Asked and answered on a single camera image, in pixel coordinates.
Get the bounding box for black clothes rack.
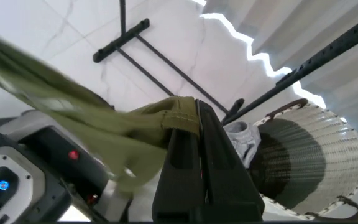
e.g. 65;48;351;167
92;0;358;126

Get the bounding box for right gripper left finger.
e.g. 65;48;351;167
151;129;207;222

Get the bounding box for white curtain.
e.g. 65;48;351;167
202;0;358;160

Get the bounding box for white laundry basket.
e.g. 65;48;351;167
246;98;358;222

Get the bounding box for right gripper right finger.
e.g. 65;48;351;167
194;99;265;222

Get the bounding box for green printed garment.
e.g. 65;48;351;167
0;29;202;194

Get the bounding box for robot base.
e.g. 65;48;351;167
0;108;134;222

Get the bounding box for pale grey shorts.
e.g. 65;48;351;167
224;120;263;169

